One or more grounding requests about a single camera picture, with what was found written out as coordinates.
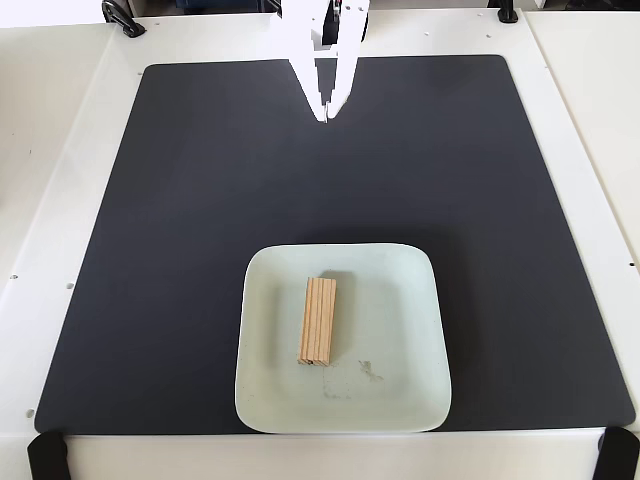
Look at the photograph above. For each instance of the black rubber work mat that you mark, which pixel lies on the black rubber work mat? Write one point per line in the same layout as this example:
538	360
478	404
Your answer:
150	250

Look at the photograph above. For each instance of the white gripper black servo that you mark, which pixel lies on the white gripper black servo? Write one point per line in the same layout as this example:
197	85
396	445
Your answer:
306	50

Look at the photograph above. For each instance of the white square plate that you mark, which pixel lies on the white square plate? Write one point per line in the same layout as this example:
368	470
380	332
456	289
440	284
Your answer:
390	325

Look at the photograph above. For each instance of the black table clamp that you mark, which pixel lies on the black table clamp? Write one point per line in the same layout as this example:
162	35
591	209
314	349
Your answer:
507	10
122	17

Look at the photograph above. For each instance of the light wooden block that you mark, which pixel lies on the light wooden block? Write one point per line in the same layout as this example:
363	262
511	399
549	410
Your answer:
318	320

